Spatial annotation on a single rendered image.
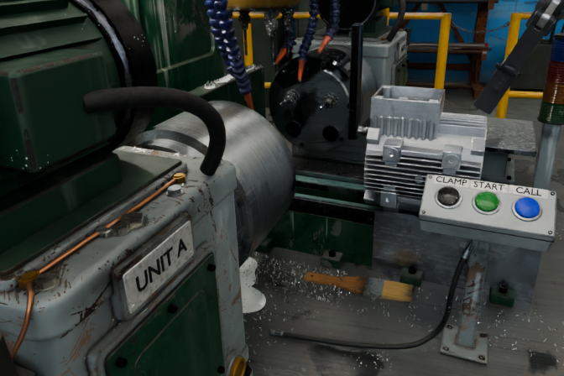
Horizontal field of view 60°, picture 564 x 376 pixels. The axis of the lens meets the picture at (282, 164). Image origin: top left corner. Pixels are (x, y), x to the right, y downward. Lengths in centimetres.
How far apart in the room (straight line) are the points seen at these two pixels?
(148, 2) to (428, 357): 81
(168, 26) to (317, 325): 66
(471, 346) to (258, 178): 43
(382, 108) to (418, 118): 7
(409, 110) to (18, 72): 67
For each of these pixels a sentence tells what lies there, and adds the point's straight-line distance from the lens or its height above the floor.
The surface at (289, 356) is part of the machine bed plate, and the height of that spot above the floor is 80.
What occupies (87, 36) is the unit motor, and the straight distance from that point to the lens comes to 49.
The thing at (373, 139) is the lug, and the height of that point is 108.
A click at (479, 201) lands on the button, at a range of 72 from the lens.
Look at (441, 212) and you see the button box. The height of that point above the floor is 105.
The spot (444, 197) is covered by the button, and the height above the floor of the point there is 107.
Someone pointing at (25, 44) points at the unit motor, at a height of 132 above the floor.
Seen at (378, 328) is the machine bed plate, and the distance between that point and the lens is 89.
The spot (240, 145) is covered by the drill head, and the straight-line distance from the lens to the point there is 71.
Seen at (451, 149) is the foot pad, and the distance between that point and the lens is 88.
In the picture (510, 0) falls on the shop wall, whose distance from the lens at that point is 611.
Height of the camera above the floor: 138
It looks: 23 degrees down
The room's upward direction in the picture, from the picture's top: 2 degrees counter-clockwise
